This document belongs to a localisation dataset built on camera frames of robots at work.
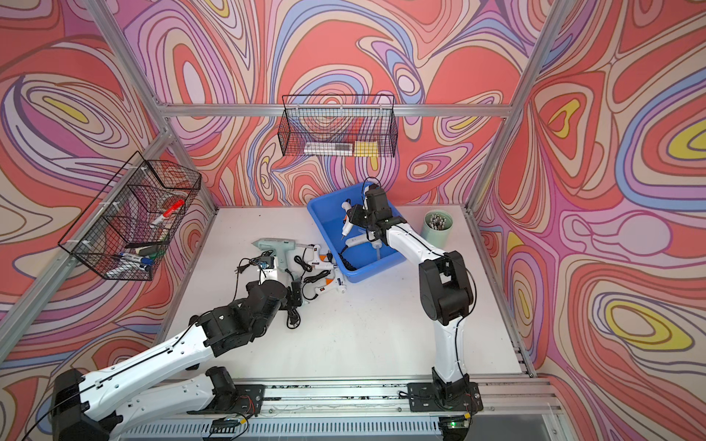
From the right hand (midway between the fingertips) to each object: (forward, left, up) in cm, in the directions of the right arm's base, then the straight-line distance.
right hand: (351, 218), depth 96 cm
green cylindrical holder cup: (-6, -29, 0) cm, 30 cm away
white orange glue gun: (-18, +7, -15) cm, 24 cm away
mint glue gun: (-2, +28, -12) cm, 30 cm away
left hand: (-27, +17, +3) cm, 32 cm away
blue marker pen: (-26, +52, +15) cm, 60 cm away
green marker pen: (-21, +53, +11) cm, 58 cm away
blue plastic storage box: (-11, -2, -11) cm, 16 cm away
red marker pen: (-9, +50, +17) cm, 53 cm away
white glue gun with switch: (-10, +13, -13) cm, 21 cm away
